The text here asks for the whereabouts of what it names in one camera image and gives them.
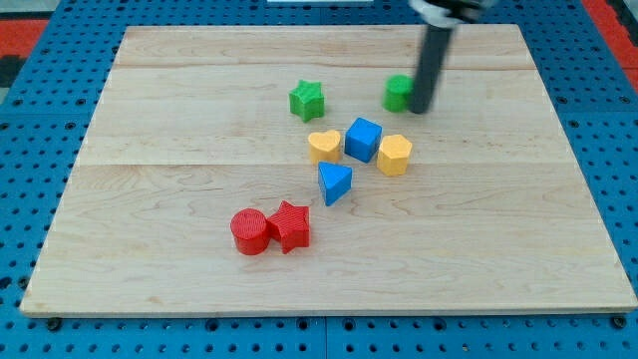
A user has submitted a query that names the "red cylinder block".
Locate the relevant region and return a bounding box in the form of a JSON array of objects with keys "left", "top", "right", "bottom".
[{"left": 230, "top": 208, "right": 270, "bottom": 255}]

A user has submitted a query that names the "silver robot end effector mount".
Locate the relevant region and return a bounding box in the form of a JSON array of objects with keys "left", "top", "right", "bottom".
[{"left": 408, "top": 0, "right": 494, "bottom": 28}]

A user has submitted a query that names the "red star block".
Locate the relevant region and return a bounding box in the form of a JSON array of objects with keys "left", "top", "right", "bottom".
[{"left": 266, "top": 200, "right": 310, "bottom": 254}]

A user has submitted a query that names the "wooden board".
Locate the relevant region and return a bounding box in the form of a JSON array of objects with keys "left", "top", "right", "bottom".
[{"left": 21, "top": 25, "right": 637, "bottom": 318}]

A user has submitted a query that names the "green star block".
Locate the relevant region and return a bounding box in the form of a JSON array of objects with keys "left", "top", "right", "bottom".
[{"left": 288, "top": 80, "right": 325, "bottom": 123}]

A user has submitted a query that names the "yellow heart block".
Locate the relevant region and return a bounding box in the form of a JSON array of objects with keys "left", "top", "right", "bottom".
[{"left": 307, "top": 130, "right": 341, "bottom": 165}]

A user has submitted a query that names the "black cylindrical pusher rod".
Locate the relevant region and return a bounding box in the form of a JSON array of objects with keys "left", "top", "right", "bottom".
[{"left": 409, "top": 25, "right": 454, "bottom": 114}]

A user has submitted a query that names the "blue triangle block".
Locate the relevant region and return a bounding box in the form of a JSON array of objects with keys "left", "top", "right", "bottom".
[{"left": 318, "top": 162, "right": 353, "bottom": 206}]

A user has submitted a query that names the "yellow hexagon block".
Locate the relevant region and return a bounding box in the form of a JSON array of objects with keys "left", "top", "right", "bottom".
[{"left": 377, "top": 135, "right": 413, "bottom": 177}]

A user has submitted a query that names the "green cylinder block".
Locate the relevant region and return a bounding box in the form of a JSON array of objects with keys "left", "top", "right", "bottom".
[{"left": 382, "top": 74, "right": 413, "bottom": 113}]

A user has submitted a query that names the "blue cube block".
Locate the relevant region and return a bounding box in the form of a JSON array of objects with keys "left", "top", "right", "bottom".
[{"left": 344, "top": 118, "right": 383, "bottom": 163}]

